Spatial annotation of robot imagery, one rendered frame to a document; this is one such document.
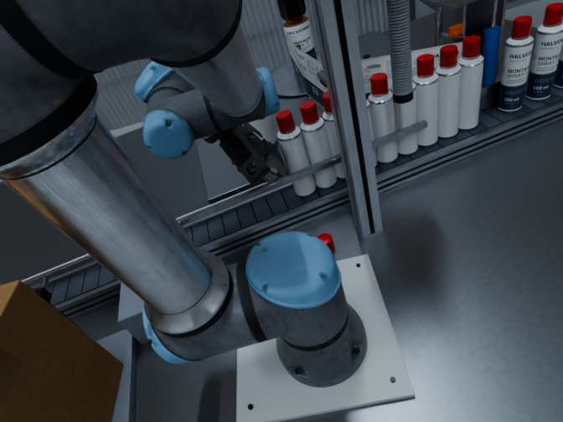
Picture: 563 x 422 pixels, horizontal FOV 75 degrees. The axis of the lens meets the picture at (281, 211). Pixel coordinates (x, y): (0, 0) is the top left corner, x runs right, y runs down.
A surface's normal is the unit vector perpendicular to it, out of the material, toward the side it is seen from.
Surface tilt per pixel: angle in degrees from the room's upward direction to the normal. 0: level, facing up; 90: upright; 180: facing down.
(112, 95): 90
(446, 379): 0
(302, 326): 90
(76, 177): 97
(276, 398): 0
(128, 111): 90
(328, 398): 0
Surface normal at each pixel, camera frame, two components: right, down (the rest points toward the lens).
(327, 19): 0.27, 0.59
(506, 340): -0.26, -0.71
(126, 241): 0.51, 0.58
